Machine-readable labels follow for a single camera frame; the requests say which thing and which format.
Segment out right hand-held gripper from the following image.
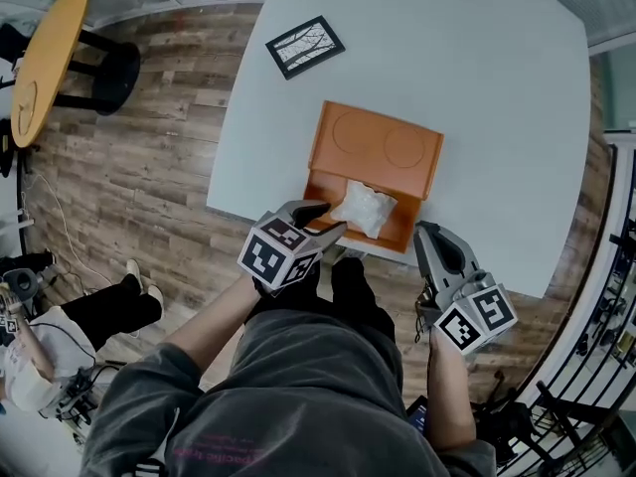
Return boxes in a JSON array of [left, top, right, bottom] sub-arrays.
[[412, 220, 520, 358]]

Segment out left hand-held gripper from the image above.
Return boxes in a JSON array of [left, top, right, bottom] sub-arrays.
[[237, 198, 349, 297]]

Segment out clear plastic bag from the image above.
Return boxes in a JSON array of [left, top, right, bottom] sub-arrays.
[[329, 178, 400, 240]]

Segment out orange box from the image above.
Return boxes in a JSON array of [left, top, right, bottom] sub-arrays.
[[303, 98, 445, 255]]

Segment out person's left forearm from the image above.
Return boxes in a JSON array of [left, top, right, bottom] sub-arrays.
[[165, 270, 260, 368]]

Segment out person's right forearm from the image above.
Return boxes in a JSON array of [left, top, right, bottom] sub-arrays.
[[425, 328, 479, 452]]

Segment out person's black trousers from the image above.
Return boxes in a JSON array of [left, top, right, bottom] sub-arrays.
[[250, 255, 398, 343]]

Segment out black metal rack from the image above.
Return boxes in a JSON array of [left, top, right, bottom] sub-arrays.
[[525, 130, 636, 477]]

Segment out dark phone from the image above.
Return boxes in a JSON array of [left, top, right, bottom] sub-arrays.
[[405, 394, 429, 435]]

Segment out black tripod stand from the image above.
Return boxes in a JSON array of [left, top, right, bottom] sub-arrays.
[[470, 369, 588, 472]]

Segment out person's grey shirt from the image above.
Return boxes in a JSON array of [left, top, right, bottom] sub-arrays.
[[80, 307, 499, 477]]

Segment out light grey square table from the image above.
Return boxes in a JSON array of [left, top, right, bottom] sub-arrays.
[[205, 0, 592, 301]]

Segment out round wooden table black base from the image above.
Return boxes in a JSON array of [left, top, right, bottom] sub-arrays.
[[10, 0, 142, 150]]

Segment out round golden hoop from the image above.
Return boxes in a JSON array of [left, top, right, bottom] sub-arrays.
[[11, 80, 39, 137]]

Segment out black office chair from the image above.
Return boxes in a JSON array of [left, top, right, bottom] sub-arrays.
[[0, 21, 33, 65]]

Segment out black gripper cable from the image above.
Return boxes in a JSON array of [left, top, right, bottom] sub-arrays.
[[413, 284, 434, 348]]

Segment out black picture frame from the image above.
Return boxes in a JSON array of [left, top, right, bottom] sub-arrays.
[[264, 14, 347, 81]]

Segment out white cable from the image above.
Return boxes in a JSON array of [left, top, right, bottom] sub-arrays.
[[28, 170, 116, 288]]

